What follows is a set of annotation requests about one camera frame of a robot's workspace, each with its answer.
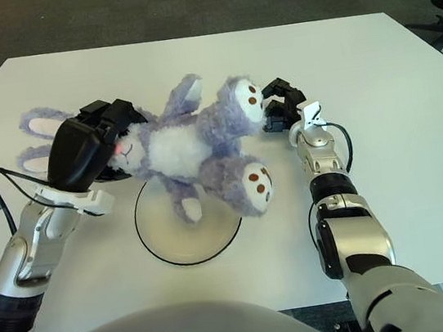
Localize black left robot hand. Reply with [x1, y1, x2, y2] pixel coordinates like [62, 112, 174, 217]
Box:
[38, 94, 157, 197]

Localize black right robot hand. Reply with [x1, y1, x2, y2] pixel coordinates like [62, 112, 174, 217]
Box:
[257, 74, 311, 135]

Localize purple plush bunny doll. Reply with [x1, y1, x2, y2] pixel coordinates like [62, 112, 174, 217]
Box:
[8, 63, 281, 250]

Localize white plate black rim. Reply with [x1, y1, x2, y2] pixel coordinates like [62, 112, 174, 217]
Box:
[128, 168, 248, 273]

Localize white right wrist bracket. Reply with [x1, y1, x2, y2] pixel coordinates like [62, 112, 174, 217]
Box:
[297, 97, 327, 131]

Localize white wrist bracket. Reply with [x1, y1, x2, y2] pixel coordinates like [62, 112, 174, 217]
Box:
[297, 97, 327, 131]
[32, 175, 116, 225]

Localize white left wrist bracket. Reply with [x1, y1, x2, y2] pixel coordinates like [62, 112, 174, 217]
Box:
[32, 175, 116, 225]

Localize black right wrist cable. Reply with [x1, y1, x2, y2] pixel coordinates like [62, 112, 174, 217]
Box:
[324, 119, 358, 178]

